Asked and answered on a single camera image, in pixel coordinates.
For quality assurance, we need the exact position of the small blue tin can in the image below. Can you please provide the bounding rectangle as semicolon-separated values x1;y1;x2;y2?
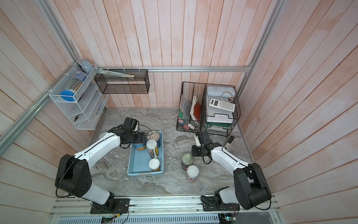
132;143;146;151

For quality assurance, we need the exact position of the white lid tall jar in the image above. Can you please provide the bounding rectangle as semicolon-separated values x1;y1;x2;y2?
146;140;158;159

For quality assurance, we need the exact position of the light blue plastic basket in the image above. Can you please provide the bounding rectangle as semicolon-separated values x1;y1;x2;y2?
127;131;164;176

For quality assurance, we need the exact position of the white lid yellow jar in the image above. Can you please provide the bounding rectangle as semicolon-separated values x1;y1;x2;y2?
148;158;161;172

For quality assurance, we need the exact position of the blue label tin can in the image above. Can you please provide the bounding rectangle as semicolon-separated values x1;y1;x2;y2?
147;131;161;147

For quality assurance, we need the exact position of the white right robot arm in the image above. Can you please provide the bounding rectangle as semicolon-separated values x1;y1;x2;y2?
192;131;272;210

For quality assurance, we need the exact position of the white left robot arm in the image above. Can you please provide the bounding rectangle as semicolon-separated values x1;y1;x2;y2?
55;127;145;212

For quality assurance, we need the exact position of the red label tin can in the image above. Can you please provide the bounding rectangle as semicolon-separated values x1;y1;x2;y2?
181;153;194;170

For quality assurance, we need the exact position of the white lid pink bottle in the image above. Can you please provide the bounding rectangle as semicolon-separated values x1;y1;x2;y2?
186;165;199;183

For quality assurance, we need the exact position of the white flat box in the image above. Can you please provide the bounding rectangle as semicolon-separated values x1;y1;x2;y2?
206;110;234;124

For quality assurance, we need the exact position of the white calculator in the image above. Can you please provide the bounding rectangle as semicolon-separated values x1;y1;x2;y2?
209;99;235;113

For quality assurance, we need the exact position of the white box on top shelf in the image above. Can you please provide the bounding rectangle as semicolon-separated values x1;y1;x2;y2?
207;86;236;98

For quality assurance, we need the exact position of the blue lid clear tube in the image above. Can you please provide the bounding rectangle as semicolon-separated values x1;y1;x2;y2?
60;71;87;102

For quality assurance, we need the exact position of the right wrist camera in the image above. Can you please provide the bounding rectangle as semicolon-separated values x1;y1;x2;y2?
194;133;201;147

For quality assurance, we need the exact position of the black wire desk organizer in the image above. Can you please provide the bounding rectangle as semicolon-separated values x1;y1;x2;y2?
176;82;241;137

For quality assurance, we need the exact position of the black mesh wall basket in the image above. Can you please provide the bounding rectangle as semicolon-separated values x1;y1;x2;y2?
94;69;150;94

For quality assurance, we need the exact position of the white wire wall shelf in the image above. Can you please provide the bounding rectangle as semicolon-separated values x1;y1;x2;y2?
49;64;108;130

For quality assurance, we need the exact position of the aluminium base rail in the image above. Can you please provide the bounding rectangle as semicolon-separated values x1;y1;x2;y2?
47;195;285;224

